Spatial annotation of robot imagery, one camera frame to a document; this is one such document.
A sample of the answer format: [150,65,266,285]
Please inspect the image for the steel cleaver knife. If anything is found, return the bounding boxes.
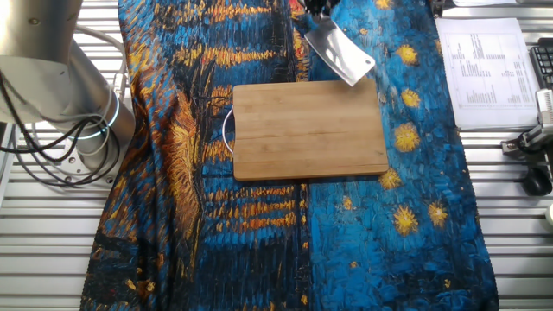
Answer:
[303,11,377,88]

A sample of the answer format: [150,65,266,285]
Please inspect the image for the bamboo cutting board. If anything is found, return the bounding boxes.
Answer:
[221,77,390,182]

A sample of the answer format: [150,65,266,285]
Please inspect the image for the printed paper sheet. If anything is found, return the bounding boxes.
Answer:
[434,16,542,130]

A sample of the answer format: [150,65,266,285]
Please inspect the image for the black keyboard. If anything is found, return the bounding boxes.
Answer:
[528,37,553,90]

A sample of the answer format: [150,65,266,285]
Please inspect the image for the starry night painting tablecloth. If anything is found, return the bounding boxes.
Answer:
[79,0,500,311]

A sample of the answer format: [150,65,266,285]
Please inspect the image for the black computer mouse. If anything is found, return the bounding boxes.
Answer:
[520,167,553,197]

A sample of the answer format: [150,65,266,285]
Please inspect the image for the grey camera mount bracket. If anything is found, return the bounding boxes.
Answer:
[500,122,553,157]

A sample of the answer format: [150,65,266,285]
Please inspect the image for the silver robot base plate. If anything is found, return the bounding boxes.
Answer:
[57,73,118,192]

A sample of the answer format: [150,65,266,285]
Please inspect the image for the black cable bundle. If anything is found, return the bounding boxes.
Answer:
[0,68,122,190]

